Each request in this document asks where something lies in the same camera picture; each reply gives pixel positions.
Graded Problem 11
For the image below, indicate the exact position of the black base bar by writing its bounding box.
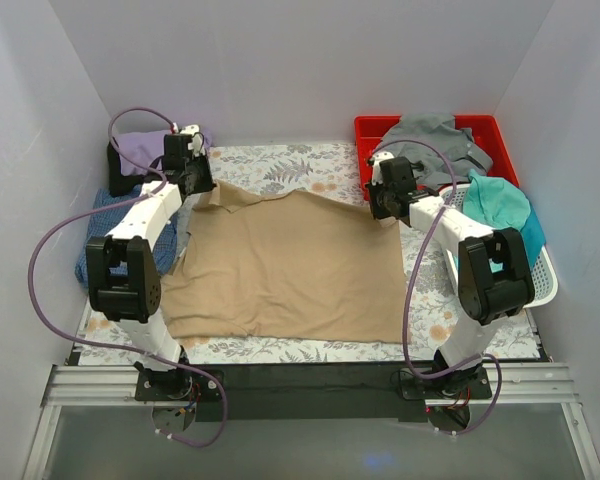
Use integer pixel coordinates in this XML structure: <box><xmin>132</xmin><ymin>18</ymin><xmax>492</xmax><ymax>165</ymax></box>
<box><xmin>133</xmin><ymin>363</ymin><xmax>496</xmax><ymax>424</ymax></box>

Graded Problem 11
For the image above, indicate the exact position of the folded blue checked shirt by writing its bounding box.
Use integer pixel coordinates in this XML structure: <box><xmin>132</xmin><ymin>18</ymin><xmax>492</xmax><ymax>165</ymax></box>
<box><xmin>74</xmin><ymin>185</ymin><xmax>181</xmax><ymax>294</ymax></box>

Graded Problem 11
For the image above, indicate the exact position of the folded purple shirt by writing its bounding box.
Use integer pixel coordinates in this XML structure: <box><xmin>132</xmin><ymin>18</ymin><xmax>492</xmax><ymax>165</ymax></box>
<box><xmin>116</xmin><ymin>127</ymin><xmax>217</xmax><ymax>179</ymax></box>

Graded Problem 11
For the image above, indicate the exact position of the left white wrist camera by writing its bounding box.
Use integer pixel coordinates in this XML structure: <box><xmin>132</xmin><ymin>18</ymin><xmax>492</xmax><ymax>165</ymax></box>
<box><xmin>173</xmin><ymin>124</ymin><xmax>206</xmax><ymax>152</ymax></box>

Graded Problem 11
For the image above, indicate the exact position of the teal shirt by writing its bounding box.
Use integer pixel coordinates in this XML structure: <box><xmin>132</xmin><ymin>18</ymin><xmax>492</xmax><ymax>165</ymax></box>
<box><xmin>458</xmin><ymin>169</ymin><xmax>546</xmax><ymax>270</ymax></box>

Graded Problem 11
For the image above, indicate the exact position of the folded black garment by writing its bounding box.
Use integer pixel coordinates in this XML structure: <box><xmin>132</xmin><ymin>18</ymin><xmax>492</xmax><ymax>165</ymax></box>
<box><xmin>106</xmin><ymin>143</ymin><xmax>144</xmax><ymax>197</ymax></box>

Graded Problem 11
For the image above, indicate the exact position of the aluminium rail frame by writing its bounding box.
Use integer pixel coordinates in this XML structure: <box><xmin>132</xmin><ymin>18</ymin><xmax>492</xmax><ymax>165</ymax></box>
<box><xmin>23</xmin><ymin>361</ymin><xmax>600</xmax><ymax>479</ymax></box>

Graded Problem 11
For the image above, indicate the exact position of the white plastic basket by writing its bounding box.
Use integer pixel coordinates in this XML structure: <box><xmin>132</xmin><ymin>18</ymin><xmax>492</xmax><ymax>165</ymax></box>
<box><xmin>440</xmin><ymin>184</ymin><xmax>558</xmax><ymax>308</ymax></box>

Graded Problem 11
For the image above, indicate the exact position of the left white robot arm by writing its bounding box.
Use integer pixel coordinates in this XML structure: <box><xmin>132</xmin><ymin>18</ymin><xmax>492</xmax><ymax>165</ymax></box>
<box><xmin>86</xmin><ymin>125</ymin><xmax>214</xmax><ymax>400</ymax></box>

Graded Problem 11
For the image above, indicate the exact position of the grey shirt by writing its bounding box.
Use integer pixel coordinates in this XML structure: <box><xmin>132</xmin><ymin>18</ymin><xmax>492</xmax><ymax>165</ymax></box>
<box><xmin>374</xmin><ymin>113</ymin><xmax>493</xmax><ymax>190</ymax></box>

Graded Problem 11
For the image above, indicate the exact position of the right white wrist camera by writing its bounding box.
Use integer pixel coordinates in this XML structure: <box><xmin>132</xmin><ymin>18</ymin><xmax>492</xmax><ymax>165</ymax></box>
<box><xmin>367</xmin><ymin>151</ymin><xmax>394</xmax><ymax>169</ymax></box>

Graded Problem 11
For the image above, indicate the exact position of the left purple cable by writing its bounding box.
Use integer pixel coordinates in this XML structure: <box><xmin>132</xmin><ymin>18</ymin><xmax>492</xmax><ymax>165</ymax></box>
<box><xmin>27</xmin><ymin>106</ymin><xmax>229</xmax><ymax>449</ymax></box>

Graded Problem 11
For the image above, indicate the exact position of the tan t shirt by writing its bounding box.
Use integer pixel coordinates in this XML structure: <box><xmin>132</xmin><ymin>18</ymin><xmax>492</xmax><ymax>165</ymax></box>
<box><xmin>161</xmin><ymin>182</ymin><xmax>407</xmax><ymax>343</ymax></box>

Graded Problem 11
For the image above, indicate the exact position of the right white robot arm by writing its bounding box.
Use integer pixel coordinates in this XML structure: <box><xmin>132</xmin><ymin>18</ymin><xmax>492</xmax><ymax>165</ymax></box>
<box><xmin>366</xmin><ymin>153</ymin><xmax>535</xmax><ymax>394</ymax></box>

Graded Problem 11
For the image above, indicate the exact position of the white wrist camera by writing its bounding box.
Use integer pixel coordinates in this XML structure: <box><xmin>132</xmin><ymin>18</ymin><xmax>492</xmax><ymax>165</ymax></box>
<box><xmin>367</xmin><ymin>151</ymin><xmax>394</xmax><ymax>169</ymax></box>
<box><xmin>173</xmin><ymin>124</ymin><xmax>206</xmax><ymax>152</ymax></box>

